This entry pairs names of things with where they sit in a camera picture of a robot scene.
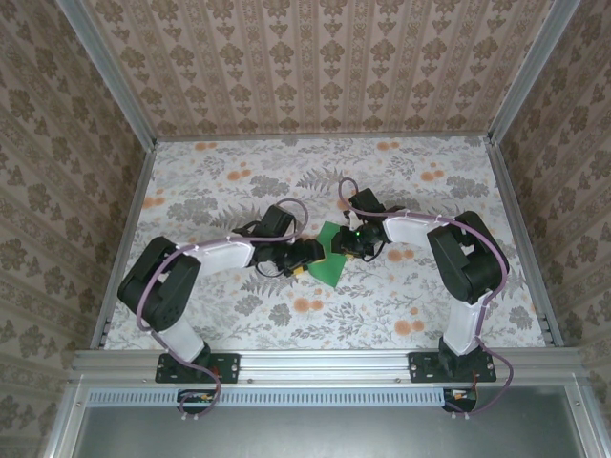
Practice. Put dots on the long aluminium frame rail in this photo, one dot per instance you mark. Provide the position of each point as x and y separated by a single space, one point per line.
324 365

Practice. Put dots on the right arm's black base plate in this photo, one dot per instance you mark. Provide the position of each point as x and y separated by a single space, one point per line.
422 367

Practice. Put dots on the aluminium upright frame post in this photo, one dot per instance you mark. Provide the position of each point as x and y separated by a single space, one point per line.
530 71
107 71

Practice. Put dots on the right white camera mount bracket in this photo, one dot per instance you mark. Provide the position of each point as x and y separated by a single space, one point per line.
352 219

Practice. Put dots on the left arm's black base plate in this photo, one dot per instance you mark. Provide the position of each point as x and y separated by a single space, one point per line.
224 367

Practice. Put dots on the aluminium side frame rail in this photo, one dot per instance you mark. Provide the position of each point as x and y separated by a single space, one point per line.
525 238
125 243

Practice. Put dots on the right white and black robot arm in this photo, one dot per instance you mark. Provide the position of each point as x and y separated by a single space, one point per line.
470 267

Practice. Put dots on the floral patterned table cover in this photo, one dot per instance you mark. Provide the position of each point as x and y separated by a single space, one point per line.
382 310

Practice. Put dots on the grey metal panel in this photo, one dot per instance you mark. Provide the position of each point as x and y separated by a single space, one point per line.
324 434

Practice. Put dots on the green cloth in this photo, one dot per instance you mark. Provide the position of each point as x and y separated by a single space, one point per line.
331 272

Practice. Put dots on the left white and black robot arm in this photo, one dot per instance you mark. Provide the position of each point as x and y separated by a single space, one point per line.
160 286

